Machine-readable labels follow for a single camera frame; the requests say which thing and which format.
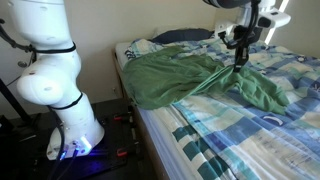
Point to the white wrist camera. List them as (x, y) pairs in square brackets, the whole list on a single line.
[(266, 19)]

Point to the dark blue pillow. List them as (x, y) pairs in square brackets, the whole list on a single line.
[(182, 35)]

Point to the red-handled clamp far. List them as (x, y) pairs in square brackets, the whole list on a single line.
[(124, 116)]

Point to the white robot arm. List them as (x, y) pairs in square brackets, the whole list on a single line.
[(51, 80)]

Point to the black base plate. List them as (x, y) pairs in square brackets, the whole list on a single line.
[(23, 154)]

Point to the black tripod stand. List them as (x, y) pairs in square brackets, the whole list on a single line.
[(27, 119)]

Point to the wooden bed frame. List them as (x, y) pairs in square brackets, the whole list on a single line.
[(133, 110)]

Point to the white mattress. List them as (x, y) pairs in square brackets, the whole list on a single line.
[(168, 159)]

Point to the green jersey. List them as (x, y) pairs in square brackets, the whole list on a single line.
[(165, 77)]

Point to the blue checked duvet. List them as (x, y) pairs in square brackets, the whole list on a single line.
[(226, 138)]

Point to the red-handled clamp near bed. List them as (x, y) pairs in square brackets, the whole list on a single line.
[(133, 148)]

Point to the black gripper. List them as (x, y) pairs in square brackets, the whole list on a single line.
[(242, 51)]

